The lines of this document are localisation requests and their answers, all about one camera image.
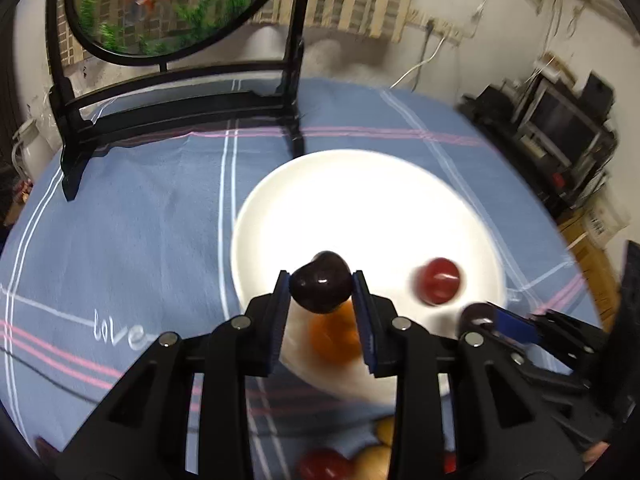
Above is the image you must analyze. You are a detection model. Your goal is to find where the red cherry tomato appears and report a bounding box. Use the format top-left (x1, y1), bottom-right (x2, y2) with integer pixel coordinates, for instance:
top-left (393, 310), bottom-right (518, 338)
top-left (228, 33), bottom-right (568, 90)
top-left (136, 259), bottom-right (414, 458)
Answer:
top-left (298, 448), bottom-right (354, 480)
top-left (444, 452), bottom-right (457, 474)

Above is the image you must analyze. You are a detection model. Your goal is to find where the cardboard box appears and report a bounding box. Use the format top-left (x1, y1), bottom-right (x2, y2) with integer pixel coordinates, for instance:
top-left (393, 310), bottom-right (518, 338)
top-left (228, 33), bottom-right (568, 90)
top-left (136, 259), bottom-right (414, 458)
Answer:
top-left (558, 210), bottom-right (620, 332)

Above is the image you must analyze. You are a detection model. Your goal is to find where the computer monitor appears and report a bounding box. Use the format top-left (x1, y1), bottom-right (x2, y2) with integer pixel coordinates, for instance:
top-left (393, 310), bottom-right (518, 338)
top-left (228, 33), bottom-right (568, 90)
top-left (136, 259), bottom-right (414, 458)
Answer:
top-left (522, 81), bottom-right (601, 167)

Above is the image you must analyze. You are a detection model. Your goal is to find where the round goldfish screen stand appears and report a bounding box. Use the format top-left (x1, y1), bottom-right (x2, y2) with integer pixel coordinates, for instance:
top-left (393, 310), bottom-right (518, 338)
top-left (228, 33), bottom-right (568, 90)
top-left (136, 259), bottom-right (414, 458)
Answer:
top-left (46, 0), bottom-right (308, 200)

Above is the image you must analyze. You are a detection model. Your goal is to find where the wall power strip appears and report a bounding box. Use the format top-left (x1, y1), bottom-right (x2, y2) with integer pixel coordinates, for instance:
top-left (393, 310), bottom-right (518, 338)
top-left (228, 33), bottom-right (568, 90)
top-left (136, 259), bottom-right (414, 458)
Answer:
top-left (406, 9), bottom-right (474, 46)

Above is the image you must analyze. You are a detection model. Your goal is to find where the dark cherry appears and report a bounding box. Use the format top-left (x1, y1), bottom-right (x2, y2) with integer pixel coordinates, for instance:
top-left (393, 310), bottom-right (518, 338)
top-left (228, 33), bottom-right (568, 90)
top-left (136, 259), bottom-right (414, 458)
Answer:
top-left (288, 252), bottom-right (352, 314)
top-left (458, 302), bottom-right (497, 337)

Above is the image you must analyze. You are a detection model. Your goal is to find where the blue striped tablecloth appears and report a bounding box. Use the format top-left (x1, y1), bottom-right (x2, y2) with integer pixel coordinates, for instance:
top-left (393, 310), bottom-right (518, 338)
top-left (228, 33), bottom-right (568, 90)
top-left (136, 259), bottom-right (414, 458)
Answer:
top-left (1, 80), bottom-right (598, 449)

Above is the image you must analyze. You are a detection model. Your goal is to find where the red plum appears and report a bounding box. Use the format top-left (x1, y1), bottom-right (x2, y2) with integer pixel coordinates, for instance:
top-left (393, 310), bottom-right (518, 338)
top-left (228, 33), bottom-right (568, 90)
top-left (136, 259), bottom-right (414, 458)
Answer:
top-left (414, 258), bottom-right (462, 306)

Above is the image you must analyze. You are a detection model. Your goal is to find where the black speaker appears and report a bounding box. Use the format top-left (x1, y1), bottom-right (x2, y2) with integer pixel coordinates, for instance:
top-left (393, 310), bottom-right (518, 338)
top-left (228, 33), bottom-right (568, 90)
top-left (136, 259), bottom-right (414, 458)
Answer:
top-left (579, 72), bottom-right (614, 122)

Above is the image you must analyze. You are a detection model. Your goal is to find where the small yellow longan back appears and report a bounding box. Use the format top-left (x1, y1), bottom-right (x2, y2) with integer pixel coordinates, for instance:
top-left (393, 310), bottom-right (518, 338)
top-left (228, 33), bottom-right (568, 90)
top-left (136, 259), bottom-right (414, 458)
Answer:
top-left (374, 416), bottom-right (395, 448)

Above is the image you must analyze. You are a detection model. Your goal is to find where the beige potato fruit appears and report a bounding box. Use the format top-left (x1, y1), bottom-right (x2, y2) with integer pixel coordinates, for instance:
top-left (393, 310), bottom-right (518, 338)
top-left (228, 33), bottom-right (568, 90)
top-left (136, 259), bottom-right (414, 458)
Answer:
top-left (352, 444), bottom-right (392, 480)

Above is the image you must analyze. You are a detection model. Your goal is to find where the large front orange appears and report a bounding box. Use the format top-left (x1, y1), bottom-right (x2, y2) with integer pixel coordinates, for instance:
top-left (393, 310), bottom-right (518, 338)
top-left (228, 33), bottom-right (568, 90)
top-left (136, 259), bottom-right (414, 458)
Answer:
top-left (309, 300), bottom-right (362, 366)

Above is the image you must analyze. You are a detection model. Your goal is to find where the white oval plate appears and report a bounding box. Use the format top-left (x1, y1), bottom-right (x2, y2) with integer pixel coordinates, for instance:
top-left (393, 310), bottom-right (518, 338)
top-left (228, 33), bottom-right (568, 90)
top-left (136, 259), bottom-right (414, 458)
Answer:
top-left (230, 148), bottom-right (508, 406)

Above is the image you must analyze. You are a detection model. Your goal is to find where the black hat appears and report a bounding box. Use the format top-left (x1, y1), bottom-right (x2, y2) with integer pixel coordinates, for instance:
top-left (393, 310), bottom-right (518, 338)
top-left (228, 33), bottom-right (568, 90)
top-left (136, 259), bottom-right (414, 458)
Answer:
top-left (457, 84), bottom-right (512, 117)

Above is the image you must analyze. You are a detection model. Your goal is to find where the white kettle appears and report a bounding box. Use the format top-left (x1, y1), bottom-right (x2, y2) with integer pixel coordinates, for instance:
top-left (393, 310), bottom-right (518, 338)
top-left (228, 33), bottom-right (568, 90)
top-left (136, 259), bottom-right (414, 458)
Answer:
top-left (11, 119), bottom-right (54, 182)

